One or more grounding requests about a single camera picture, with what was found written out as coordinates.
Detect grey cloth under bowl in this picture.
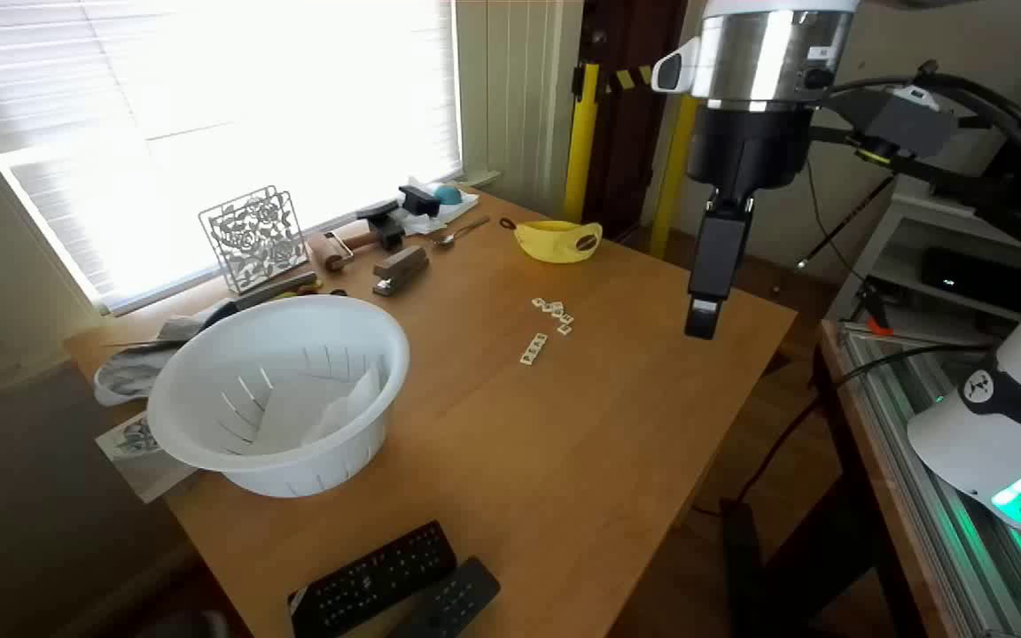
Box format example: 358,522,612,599
94,305,238,409

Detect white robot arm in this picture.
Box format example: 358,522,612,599
654,0,858,340

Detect black device on tray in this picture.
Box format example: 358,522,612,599
396,183,441,217

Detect row of white letter tiles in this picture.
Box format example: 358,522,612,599
517,332,551,367

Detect white shelf unit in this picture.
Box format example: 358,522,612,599
831,183,1021,338

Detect brown wooden block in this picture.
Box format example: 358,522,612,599
308,235,350,273

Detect small black remote control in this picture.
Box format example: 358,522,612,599
395,556,500,638

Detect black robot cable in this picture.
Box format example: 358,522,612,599
721,340,1000,526

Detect white and teal tray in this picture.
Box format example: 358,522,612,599
396,188,480,235

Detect large black remote control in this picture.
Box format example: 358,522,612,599
289,522,459,638

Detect white wire cube puzzle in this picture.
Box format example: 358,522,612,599
198,183,308,295

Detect black clamp tool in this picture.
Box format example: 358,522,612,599
361,203,404,250

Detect metal spoon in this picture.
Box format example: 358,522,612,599
434,217,491,250

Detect yellow pouch of tiles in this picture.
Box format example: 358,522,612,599
514,221,604,267

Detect grey metal stapler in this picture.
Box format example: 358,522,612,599
374,243,428,299

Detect white plastic colander bowl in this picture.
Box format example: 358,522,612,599
149,295,410,500

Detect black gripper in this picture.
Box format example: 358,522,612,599
685,111,811,340

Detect printed paper card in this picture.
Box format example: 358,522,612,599
96,413,193,503

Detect black camera boom stand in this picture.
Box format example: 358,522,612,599
811,65,1021,243

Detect yellow safety post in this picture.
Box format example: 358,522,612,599
563,65,598,221

